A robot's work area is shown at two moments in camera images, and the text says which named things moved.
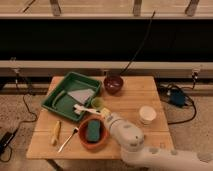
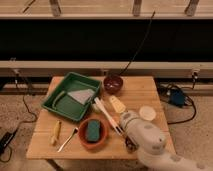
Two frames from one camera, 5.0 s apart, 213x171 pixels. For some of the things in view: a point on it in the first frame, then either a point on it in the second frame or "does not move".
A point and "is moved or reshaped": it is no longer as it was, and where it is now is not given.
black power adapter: x=6 y=139 does not move
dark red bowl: x=113 y=83 does not move
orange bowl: x=104 y=133 does not move
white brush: x=79 y=109 is moved or reshaped
